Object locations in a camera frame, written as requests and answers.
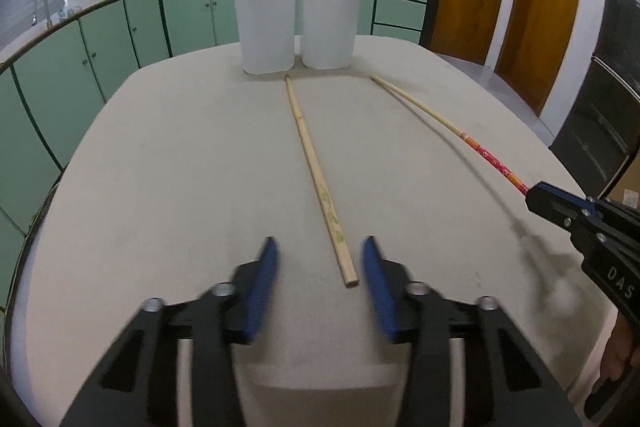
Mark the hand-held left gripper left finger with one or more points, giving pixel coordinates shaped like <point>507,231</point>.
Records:
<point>262,287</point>

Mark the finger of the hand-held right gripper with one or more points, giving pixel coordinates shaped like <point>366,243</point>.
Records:
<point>555,204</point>

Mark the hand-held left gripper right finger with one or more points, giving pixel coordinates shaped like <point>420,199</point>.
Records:
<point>377,292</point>

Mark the red patterned chopstick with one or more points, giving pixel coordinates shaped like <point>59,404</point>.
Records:
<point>492,162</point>

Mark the light wooden chopstick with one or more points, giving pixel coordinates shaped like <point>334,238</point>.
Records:
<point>320,184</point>

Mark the white utensil holder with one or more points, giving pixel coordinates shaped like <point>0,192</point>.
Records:
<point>330,27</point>
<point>265,27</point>

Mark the person's right hand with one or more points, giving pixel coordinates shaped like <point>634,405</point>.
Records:
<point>617,352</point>

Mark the black cabinet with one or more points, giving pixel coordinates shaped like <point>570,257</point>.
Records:
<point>600,107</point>

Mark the green lower kitchen cabinets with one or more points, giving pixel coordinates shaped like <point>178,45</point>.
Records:
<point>150,27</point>

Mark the clear bottles by sink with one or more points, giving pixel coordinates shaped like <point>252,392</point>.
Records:
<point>70,12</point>

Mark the steel kitchen faucet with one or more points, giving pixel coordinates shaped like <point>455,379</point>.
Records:
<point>44,4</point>

